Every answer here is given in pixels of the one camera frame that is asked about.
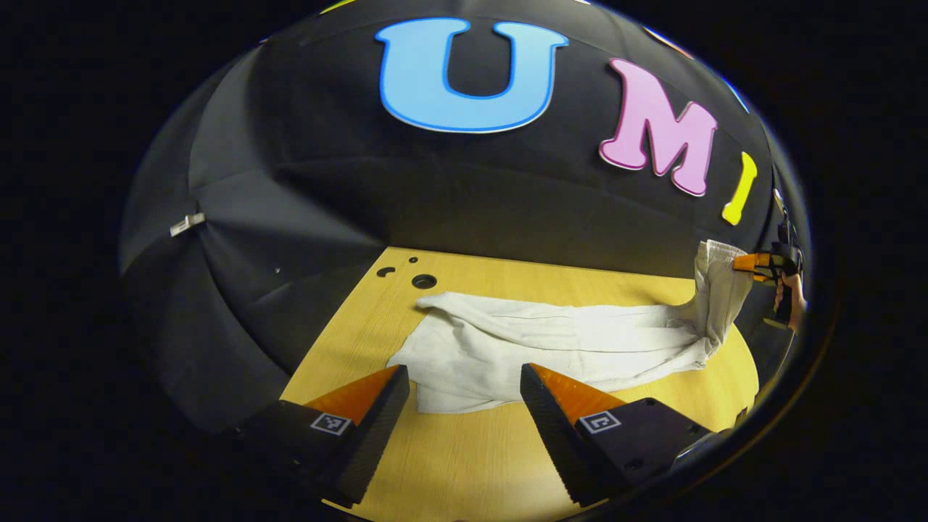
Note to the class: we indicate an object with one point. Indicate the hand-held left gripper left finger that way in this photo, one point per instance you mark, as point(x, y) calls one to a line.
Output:
point(377, 428)

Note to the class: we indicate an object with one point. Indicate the small white clip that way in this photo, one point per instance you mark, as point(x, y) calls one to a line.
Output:
point(187, 223)

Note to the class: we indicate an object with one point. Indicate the white jeans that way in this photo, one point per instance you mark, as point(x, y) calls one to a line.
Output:
point(544, 341)

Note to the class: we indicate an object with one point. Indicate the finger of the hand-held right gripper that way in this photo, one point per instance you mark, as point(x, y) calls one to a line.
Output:
point(750, 262)
point(763, 278)

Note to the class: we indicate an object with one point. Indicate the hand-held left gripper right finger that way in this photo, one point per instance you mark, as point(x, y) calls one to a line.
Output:
point(551, 428)

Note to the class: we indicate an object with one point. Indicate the black backdrop cloth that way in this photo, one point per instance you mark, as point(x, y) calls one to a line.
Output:
point(326, 181)

